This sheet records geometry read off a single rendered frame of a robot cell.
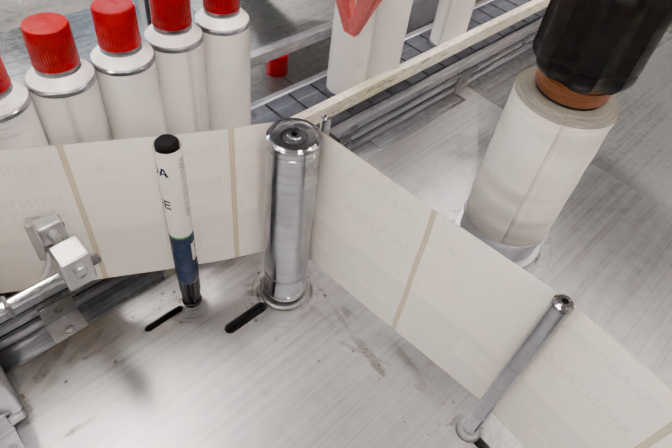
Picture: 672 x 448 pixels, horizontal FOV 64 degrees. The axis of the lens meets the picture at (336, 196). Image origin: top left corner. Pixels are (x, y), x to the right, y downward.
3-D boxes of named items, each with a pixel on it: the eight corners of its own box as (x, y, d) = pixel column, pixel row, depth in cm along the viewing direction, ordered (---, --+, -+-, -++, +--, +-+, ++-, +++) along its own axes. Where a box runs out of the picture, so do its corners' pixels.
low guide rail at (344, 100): (89, 241, 49) (84, 227, 48) (83, 233, 50) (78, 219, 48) (614, -27, 106) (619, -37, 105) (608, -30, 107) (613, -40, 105)
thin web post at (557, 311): (469, 448, 41) (572, 324, 28) (450, 429, 42) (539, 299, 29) (484, 431, 43) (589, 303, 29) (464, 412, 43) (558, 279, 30)
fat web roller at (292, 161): (281, 321, 47) (290, 166, 34) (249, 287, 49) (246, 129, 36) (319, 292, 50) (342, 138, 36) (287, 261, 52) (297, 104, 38)
